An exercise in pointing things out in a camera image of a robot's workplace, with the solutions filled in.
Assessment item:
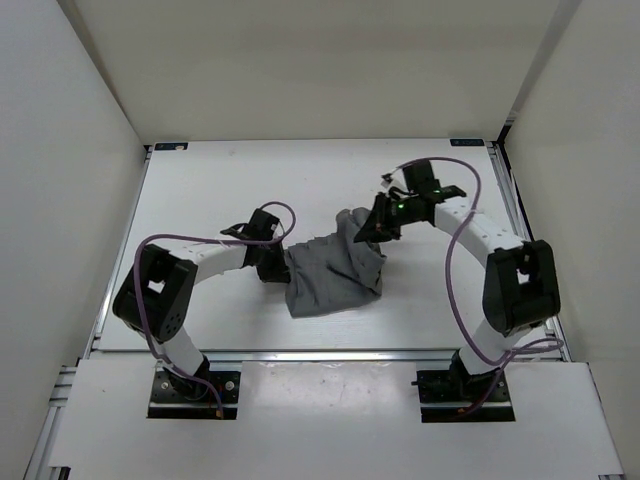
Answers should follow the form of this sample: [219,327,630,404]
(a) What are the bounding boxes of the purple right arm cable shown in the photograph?
[394,156,566,401]

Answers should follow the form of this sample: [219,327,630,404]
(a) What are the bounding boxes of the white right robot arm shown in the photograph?
[354,186,560,400]

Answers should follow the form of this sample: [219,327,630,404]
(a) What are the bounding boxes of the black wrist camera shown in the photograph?
[243,209,280,241]
[402,161,440,195]

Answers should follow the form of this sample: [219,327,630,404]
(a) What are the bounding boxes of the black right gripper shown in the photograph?
[355,192,425,244]

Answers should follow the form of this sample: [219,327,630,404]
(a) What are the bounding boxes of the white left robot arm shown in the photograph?
[112,216,290,400]

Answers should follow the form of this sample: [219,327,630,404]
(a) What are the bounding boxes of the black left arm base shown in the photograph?
[147,364,241,420]

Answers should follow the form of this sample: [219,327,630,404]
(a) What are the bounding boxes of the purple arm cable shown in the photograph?
[394,156,566,401]
[135,200,299,406]

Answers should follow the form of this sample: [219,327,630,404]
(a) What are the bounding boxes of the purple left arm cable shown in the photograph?
[135,200,299,406]

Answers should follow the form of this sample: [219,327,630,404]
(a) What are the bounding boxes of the blue left corner label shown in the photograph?
[154,142,189,151]

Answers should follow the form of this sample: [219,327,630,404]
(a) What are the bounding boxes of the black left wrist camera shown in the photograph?
[243,209,280,241]

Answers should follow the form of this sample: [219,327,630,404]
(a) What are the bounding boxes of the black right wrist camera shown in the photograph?
[402,161,440,195]

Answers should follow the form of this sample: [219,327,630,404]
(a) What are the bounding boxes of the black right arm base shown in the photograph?
[411,353,516,424]

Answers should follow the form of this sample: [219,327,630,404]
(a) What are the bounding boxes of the blue right corner label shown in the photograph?
[450,138,485,147]

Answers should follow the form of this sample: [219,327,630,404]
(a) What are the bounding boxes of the aluminium frame rail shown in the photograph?
[487,141,572,362]

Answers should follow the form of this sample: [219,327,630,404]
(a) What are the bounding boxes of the grey pleated skirt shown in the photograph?
[285,207,386,318]

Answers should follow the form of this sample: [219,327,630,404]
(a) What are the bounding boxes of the blue corner label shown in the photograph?
[154,142,189,151]
[450,138,485,147]

